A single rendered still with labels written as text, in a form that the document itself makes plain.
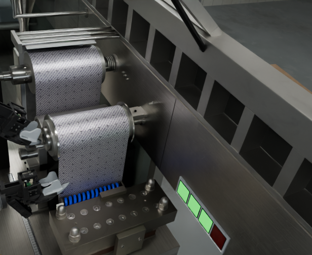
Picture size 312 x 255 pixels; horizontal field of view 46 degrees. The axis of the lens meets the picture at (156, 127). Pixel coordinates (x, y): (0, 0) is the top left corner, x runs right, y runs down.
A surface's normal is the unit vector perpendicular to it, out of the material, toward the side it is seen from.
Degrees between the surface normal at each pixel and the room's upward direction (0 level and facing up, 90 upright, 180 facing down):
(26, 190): 90
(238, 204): 90
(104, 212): 0
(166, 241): 0
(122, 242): 90
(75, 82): 92
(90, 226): 0
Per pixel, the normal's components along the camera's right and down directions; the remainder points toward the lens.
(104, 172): 0.49, 0.59
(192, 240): 0.16, -0.78
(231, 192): -0.86, 0.19
